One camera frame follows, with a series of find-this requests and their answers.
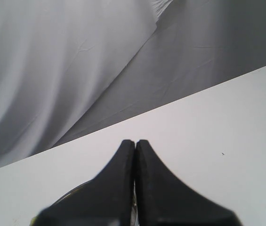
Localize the yellow sponge block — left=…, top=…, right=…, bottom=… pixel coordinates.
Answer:
left=29, top=211, right=42, bottom=226

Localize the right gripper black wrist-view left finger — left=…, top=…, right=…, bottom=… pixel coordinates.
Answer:
left=38, top=140, right=135, bottom=226

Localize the round stainless steel dish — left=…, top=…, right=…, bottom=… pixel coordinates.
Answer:
left=57, top=180, right=140, bottom=226

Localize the grey backdrop cloth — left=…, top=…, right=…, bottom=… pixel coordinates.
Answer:
left=0, top=0, right=266, bottom=167

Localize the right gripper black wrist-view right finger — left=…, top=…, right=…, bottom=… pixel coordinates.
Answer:
left=135, top=140, right=241, bottom=226

